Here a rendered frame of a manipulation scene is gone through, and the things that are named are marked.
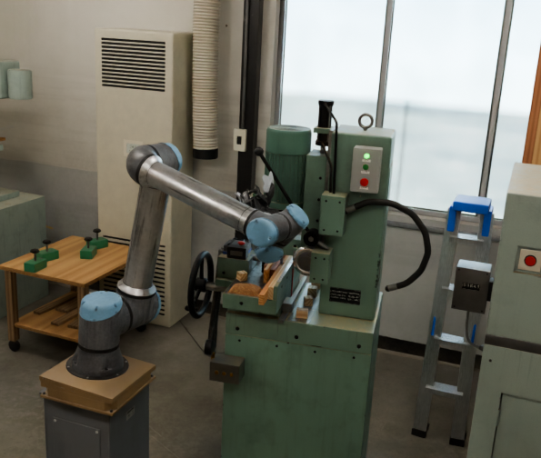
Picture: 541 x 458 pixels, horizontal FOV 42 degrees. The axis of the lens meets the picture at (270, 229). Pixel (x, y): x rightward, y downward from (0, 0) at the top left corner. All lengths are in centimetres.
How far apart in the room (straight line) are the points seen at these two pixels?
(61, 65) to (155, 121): 94
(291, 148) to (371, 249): 49
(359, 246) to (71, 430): 126
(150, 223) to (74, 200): 244
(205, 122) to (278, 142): 157
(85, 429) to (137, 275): 59
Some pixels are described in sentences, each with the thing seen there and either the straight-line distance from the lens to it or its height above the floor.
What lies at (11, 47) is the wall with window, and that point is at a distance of 516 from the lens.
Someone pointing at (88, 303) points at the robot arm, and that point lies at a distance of 265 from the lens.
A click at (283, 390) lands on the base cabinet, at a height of 50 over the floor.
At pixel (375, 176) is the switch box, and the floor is 138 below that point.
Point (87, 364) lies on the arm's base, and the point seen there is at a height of 67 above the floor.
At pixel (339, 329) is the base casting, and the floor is 80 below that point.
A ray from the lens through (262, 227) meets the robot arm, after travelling 215.
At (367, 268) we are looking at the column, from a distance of 273.
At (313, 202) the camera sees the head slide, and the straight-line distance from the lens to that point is 273.
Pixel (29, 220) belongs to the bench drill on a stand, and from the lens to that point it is 484.
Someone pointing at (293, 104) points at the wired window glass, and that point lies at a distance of 427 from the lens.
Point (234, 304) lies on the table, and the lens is 271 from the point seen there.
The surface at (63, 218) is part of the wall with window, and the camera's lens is 513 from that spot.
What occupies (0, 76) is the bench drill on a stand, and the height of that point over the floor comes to 149.
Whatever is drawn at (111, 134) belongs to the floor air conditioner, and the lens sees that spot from 441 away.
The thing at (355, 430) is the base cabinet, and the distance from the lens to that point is 290.
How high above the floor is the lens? 191
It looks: 17 degrees down
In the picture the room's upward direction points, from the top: 3 degrees clockwise
